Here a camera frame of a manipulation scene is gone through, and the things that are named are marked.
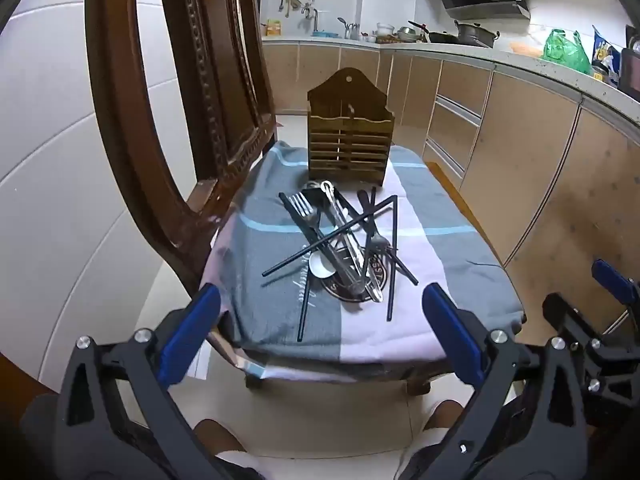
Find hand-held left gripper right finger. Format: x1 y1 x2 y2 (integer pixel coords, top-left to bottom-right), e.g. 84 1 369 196
400 282 598 480

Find checked grey pink cloth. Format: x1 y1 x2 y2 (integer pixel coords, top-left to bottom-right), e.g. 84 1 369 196
200 140 526 383

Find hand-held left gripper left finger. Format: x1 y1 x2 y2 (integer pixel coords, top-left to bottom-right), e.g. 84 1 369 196
52 284 223 480

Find wooden utensil holder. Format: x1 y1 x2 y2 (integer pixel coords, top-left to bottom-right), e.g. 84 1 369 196
306 67 396 188

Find black frying pan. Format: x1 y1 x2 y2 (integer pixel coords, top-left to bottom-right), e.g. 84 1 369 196
407 21 458 43

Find person's leg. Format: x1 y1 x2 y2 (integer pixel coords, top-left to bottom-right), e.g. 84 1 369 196
400 397 466 461
192 417 261 480

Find silver oval spoon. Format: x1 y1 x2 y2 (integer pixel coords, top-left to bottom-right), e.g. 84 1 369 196
364 255 387 304

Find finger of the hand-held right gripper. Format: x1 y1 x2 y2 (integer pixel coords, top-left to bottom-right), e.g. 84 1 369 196
542 292 640 428
591 259 640 311

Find orange paper bag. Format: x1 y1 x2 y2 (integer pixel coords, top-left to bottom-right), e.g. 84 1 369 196
507 40 546 58

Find pile of black silver cutlery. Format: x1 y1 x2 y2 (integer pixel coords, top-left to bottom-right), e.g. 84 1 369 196
262 195 398 278

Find grey lidded pot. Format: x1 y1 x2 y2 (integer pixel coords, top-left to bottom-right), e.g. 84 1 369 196
454 20 501 48

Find black-handled fork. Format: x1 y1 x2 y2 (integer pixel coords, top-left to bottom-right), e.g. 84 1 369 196
361 186 399 263
288 191 351 283

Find white plastic utensil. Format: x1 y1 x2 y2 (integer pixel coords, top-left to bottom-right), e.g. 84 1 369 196
320 180 368 296

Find dark rice cooker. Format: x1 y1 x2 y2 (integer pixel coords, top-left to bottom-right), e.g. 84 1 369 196
619 47 640 101

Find person's right leg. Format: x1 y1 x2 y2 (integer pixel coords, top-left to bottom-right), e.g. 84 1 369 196
400 397 466 461

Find beige kitchen counter cabinets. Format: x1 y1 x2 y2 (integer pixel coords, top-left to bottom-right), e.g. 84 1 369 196
260 35 640 361

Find person's left leg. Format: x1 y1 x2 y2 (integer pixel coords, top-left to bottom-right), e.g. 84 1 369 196
192 417 261 480

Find blue snack bag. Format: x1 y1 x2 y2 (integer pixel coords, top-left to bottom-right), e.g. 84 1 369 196
591 25 623 81

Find green plastic bag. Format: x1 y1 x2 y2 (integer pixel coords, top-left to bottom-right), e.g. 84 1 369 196
542 28 593 75

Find carved wooden chair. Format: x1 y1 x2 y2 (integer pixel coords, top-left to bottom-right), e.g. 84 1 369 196
85 0 526 396

